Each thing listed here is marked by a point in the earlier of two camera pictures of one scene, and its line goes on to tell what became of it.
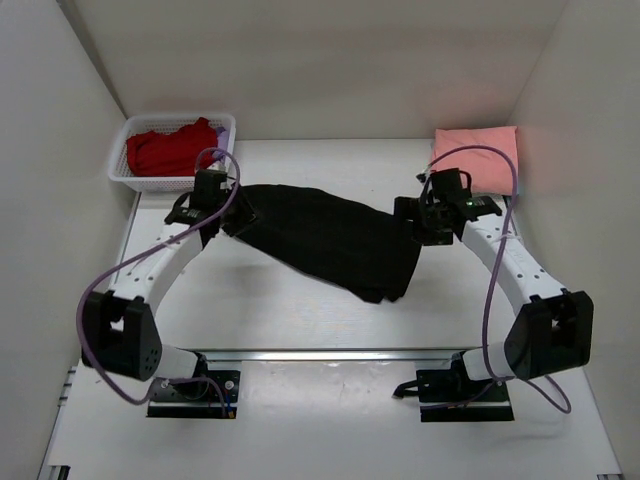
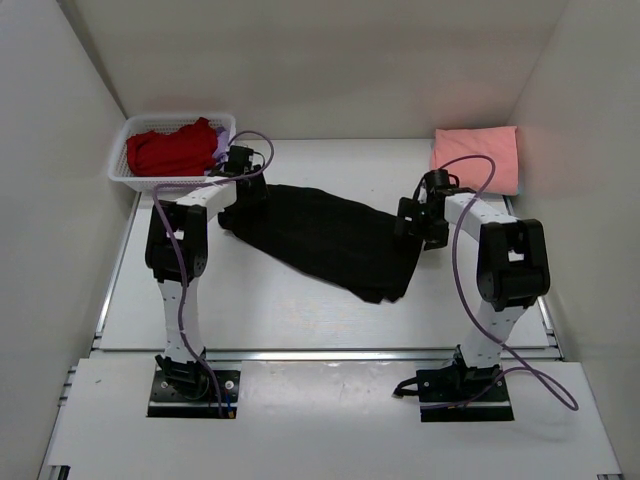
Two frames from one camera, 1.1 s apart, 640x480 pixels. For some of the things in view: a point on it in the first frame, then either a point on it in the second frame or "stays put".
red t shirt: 173,153 stays put
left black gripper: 232,193 → 260,195
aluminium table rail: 294,355 stays put
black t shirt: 350,246 stays put
